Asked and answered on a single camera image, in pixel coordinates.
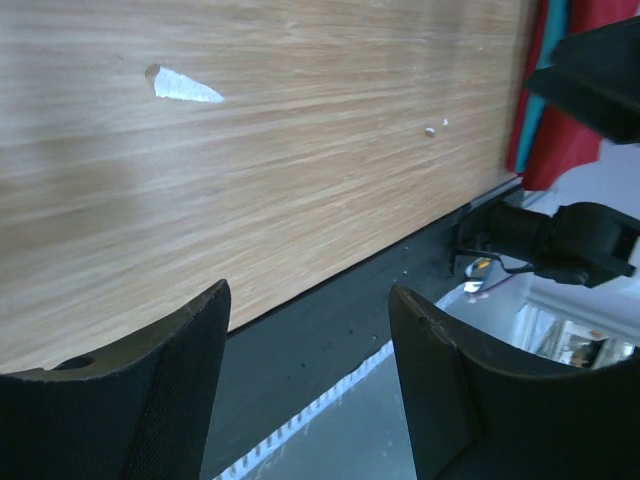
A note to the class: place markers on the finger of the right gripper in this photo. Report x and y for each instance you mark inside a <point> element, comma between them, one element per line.
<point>594,78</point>

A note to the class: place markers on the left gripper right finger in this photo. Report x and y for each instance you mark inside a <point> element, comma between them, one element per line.
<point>479,408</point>

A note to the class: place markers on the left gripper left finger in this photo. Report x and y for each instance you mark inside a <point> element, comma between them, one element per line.
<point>138,408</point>

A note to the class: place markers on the dark red t-shirt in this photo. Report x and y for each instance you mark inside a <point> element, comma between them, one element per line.
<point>561,142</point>

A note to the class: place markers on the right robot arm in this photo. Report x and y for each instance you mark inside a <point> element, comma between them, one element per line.
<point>585,243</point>

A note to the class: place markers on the folded blue t-shirt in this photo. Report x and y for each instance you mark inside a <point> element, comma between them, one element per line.
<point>556,29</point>

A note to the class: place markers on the white slotted cable duct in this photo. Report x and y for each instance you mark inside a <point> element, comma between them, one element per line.
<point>310,410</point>

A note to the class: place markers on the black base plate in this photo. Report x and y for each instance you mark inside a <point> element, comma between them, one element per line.
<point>422,261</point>

